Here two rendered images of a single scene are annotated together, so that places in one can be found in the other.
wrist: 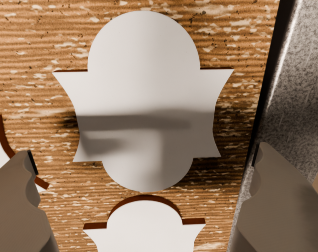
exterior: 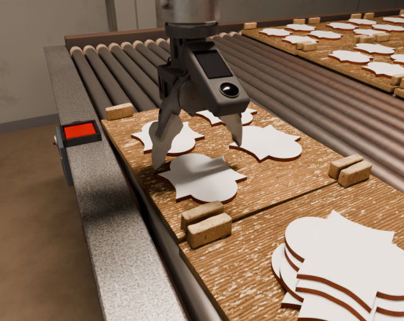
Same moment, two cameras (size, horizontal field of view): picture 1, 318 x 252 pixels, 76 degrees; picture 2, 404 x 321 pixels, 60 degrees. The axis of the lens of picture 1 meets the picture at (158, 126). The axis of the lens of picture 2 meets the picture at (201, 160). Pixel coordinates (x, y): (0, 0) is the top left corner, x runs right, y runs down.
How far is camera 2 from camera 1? 45 cm
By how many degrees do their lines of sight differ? 38
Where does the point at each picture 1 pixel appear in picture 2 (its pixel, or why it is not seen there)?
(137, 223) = (180, 142)
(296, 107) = (119, 213)
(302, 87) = (123, 221)
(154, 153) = (190, 167)
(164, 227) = not seen: hidden behind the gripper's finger
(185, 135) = (181, 175)
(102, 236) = (193, 135)
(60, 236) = (212, 132)
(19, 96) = (256, 169)
